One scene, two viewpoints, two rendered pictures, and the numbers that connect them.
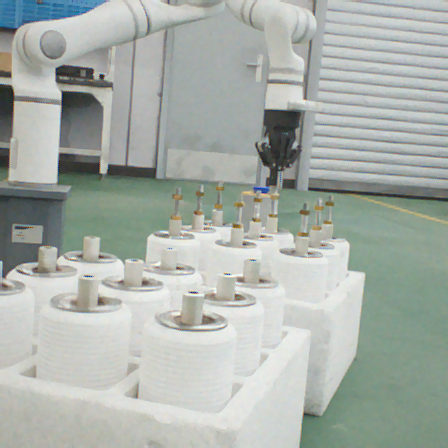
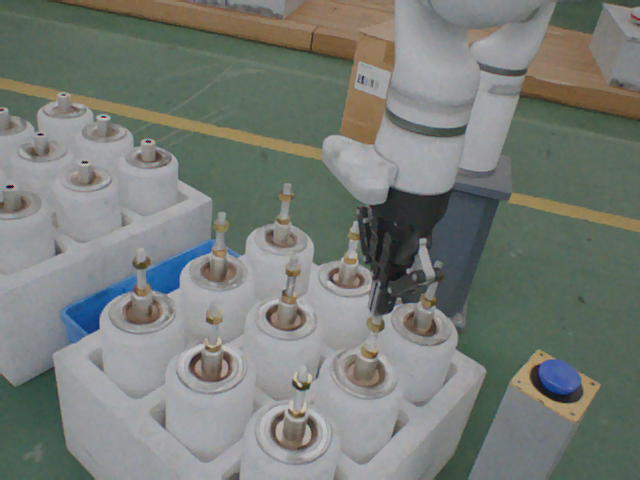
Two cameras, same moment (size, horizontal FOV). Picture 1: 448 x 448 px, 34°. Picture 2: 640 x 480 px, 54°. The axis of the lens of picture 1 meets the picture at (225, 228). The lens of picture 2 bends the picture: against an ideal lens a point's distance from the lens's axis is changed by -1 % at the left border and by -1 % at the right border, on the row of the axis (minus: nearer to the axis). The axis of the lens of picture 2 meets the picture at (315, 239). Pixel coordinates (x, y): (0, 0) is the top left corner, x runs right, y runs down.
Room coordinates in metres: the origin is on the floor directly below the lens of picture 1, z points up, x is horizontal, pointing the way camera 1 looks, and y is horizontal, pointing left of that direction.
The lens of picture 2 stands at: (1.56, -0.60, 0.75)
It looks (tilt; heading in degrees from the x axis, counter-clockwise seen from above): 33 degrees down; 107
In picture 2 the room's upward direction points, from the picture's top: 9 degrees clockwise
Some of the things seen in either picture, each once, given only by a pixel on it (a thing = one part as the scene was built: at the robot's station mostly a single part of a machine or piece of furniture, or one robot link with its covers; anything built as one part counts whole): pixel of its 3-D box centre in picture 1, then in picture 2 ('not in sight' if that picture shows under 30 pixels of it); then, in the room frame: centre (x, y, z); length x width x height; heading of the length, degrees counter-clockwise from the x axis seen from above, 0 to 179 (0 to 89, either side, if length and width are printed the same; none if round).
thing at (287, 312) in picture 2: (255, 230); (287, 310); (1.37, -0.06, 0.26); 0.02 x 0.02 x 0.03
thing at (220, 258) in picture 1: (231, 294); (215, 325); (1.26, -0.02, 0.16); 0.10 x 0.10 x 0.18
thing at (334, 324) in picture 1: (246, 318); (273, 409); (1.37, -0.06, 0.09); 0.39 x 0.39 x 0.18; 72
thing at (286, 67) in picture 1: (285, 45); (442, 23); (1.48, -0.09, 0.63); 0.09 x 0.07 x 0.15; 129
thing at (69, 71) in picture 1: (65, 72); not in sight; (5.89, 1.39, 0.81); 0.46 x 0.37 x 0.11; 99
